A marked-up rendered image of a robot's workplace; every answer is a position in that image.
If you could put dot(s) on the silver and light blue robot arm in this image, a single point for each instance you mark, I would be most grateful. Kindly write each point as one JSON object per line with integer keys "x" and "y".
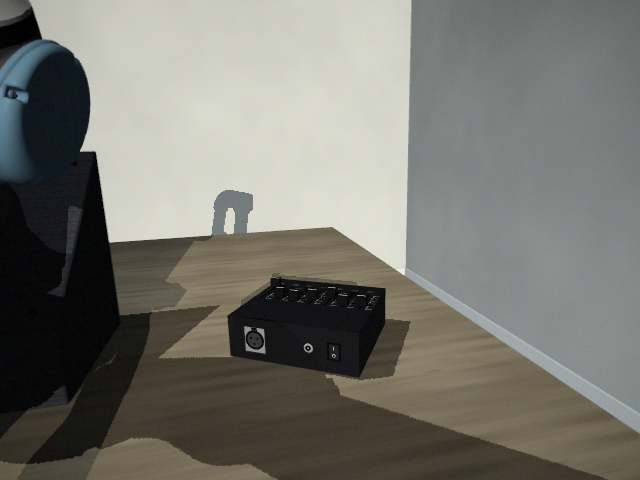
{"x": 44, "y": 103}

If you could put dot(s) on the black lighting desk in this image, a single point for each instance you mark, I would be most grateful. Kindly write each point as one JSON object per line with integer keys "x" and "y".
{"x": 332, "y": 328}

